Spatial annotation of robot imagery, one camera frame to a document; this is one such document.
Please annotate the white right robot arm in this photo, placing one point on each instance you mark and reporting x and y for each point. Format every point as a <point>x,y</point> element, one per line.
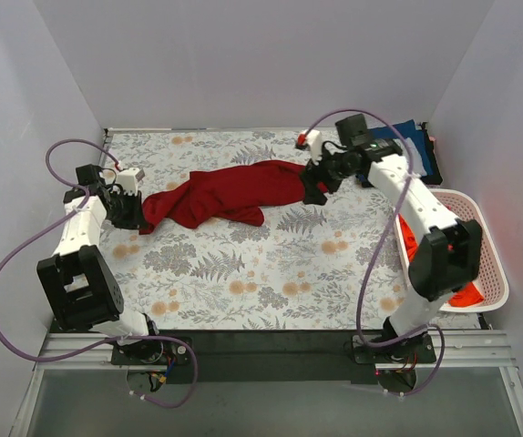
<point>386,167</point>

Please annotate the aluminium frame rail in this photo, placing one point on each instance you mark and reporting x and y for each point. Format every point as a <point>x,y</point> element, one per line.
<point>464,349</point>

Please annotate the black folded t-shirt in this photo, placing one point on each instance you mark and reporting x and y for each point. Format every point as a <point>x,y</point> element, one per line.
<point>434,180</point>

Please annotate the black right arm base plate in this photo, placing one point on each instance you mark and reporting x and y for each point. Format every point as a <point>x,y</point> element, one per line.
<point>418,350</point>

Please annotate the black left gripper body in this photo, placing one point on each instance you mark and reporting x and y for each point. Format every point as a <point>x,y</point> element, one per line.
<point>130,214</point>

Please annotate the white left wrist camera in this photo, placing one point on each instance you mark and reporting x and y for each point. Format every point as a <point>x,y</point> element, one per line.
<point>128,180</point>

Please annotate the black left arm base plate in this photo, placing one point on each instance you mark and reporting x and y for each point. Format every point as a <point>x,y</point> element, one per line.
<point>149,352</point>

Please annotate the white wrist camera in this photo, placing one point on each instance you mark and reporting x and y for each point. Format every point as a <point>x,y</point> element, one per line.
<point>128,180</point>
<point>312,141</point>

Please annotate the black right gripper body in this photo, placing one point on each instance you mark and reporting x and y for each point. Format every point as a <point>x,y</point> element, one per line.
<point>314,177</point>

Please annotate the dark red t-shirt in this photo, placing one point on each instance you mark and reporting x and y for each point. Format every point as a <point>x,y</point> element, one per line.
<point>236,194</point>

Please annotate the white plastic laundry basket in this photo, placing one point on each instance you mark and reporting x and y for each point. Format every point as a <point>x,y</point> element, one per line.
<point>485,255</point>

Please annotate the orange t-shirt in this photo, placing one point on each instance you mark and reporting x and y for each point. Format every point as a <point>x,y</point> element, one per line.
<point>466,297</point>

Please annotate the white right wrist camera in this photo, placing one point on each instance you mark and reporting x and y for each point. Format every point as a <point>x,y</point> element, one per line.
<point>312,141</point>

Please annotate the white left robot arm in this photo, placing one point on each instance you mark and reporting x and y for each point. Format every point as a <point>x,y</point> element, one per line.
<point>79,285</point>

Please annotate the floral patterned table cloth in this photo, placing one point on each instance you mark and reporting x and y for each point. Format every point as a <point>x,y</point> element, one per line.
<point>304,268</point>

